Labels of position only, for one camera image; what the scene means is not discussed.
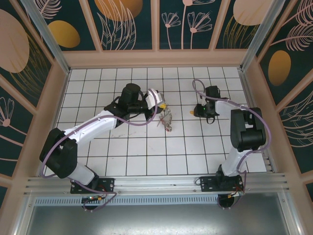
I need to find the grey strap keyring with rings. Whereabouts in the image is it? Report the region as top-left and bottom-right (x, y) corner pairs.
(157, 107), (175, 133)

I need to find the aluminium mounting rail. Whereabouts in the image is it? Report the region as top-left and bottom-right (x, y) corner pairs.
(23, 172), (290, 196)

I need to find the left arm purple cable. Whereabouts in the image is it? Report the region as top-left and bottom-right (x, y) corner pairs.
(42, 89), (158, 212)

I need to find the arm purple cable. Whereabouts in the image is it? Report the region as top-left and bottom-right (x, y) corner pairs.
(42, 89), (158, 212)
(192, 78), (272, 211)

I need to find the slotted grey cable duct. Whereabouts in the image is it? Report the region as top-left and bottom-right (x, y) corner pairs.
(34, 197), (221, 206)

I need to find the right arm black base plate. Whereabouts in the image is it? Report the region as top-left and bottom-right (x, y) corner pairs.
(199, 175), (245, 193)

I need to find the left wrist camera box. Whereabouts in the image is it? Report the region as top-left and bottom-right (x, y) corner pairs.
(145, 88), (166, 109)

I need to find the connector board with LEDs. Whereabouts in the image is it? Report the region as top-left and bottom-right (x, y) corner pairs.
(82, 195), (103, 203)

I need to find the aluminium frame post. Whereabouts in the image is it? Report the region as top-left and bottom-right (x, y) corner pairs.
(239, 0), (294, 72)
(21, 0), (72, 74)

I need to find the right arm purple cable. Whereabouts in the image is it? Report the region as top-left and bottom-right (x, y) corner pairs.
(192, 78), (272, 211)

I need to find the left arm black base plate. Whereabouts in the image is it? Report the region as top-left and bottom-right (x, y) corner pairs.
(70, 177), (115, 194)

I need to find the aluminium side rail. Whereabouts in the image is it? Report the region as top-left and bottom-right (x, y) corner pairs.
(237, 68), (277, 173)

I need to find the grey metal sheet panel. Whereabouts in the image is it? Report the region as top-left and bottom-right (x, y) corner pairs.
(24, 204), (293, 235)

